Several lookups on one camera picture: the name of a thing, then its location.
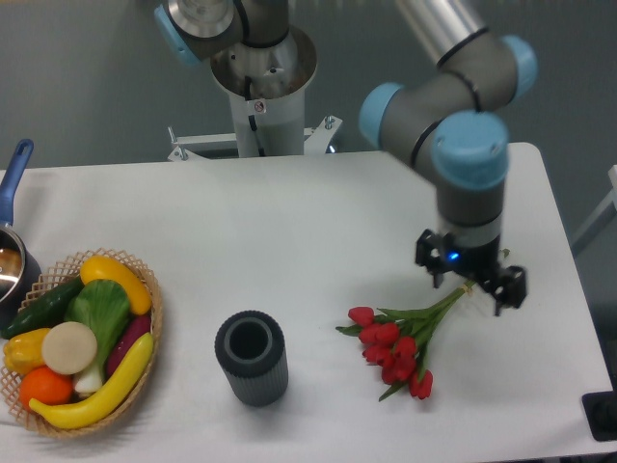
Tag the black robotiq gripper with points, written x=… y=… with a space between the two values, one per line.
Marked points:
x=441 y=255

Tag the red tulip bouquet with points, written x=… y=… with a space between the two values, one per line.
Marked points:
x=397 y=341

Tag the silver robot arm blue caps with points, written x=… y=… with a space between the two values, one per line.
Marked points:
x=447 y=130

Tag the black device at table edge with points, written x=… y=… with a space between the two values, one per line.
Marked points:
x=600 y=412

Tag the dark grey ribbed vase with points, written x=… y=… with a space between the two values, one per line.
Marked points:
x=250 y=349

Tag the purple sweet potato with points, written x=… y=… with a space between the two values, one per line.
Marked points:
x=135 y=328

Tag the green bok choy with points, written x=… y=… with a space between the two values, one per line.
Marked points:
x=102 y=306

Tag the yellow squash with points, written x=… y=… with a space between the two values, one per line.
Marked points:
x=106 y=268

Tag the woven wicker basket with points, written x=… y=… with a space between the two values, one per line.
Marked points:
x=63 y=271

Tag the beige round disc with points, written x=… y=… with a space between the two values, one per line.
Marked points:
x=69 y=348

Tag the green cucumber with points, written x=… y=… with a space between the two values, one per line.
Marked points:
x=46 y=311

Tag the yellow banana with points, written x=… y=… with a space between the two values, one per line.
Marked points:
x=108 y=398

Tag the orange fruit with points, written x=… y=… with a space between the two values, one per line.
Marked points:
x=46 y=386

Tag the yellow bell pepper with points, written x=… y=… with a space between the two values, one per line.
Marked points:
x=23 y=353

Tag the white frame at right edge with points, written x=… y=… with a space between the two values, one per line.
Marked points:
x=597 y=220

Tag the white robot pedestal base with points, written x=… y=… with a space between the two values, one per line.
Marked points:
x=266 y=89

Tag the blue handled saucepan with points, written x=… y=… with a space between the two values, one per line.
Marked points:
x=19 y=269

